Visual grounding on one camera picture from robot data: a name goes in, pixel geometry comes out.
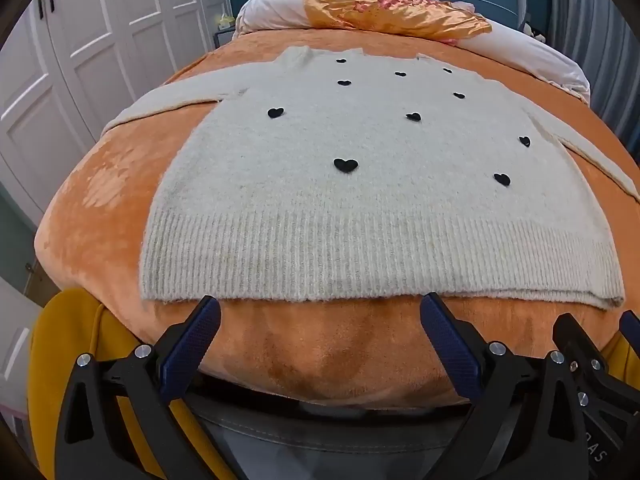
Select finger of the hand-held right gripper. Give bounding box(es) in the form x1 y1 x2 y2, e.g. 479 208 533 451
552 312 618 386
620 310 640 361

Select dark striped curtain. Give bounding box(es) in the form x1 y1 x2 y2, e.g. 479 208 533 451
547 0 640 161

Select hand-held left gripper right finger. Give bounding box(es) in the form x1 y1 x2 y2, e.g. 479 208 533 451
420 292 588 480

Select white cabinet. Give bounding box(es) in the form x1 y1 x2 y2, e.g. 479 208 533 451
0 279 38 413

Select orange plush blanket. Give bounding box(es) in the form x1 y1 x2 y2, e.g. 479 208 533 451
32 25 640 406

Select person's yellow garment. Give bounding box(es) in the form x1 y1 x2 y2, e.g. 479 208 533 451
29 287 236 480

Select white wardrobe doors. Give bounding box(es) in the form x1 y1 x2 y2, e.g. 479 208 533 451
0 0 237 221

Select grey sweater with black hearts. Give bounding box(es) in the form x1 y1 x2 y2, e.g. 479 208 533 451
102 46 632 311

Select person's dark grey garment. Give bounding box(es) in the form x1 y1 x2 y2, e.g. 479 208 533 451
185 392 481 480

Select orange floral satin pillow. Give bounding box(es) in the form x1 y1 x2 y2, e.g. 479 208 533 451
302 0 493 47

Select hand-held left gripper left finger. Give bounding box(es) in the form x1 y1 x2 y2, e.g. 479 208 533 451
54 296 223 480

